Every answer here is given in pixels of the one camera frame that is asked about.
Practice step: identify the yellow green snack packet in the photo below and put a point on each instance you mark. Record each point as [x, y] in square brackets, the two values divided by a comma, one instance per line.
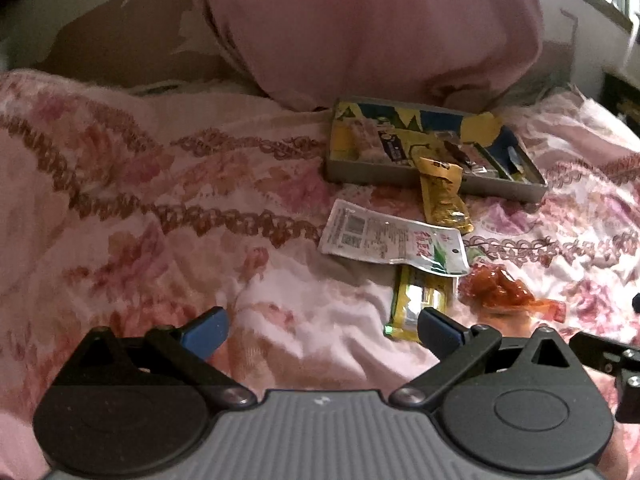
[415, 300]

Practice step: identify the pale snack packet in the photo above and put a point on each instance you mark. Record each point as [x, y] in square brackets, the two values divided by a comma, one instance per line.
[357, 140]

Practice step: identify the green stick packet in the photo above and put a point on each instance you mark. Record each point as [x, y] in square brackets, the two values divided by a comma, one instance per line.
[495, 162]

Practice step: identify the clear packet of red snacks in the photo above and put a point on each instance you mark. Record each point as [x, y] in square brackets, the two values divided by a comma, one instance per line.
[495, 287]

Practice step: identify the small dark blue packet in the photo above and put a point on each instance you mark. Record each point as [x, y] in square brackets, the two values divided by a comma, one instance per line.
[393, 146]

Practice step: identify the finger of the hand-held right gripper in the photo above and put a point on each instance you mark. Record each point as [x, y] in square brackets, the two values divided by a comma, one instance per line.
[595, 350]

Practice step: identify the yellow brown snack packet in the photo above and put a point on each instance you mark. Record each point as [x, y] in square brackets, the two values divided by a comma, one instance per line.
[442, 200]

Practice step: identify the large pink pillow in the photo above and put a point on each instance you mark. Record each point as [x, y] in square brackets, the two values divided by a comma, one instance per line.
[375, 25]

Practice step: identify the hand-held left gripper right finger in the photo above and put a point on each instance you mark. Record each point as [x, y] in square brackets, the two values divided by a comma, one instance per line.
[440, 329]

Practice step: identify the white snack packet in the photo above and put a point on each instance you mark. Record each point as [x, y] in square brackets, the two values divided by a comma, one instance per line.
[370, 232]

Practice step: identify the pink floral blanket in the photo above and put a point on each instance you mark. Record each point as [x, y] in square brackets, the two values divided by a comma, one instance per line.
[150, 210]

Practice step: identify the dark nightstand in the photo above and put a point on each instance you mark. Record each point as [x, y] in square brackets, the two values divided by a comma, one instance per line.
[620, 100]

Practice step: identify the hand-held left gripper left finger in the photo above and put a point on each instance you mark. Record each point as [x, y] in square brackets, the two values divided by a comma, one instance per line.
[207, 334]

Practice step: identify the shallow cardboard box tray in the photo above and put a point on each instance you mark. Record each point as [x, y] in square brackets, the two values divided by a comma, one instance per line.
[370, 172]

